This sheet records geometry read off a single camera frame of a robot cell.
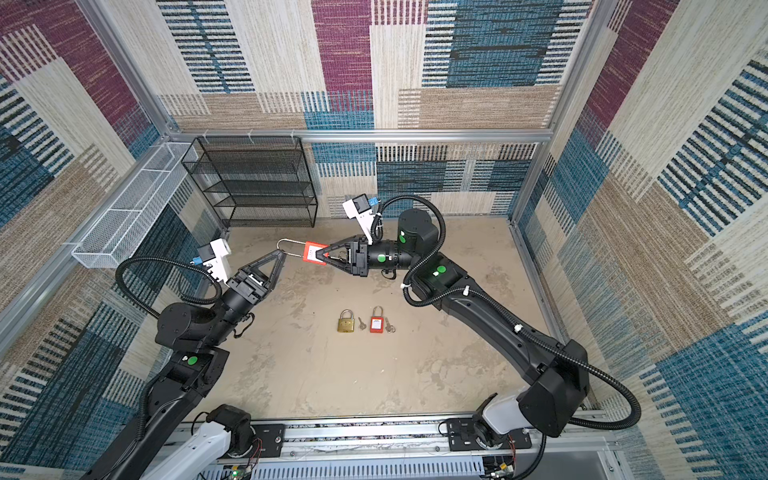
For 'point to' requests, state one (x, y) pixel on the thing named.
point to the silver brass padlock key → (361, 325)
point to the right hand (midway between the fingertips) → (320, 261)
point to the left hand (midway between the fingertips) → (282, 253)
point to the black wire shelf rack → (255, 181)
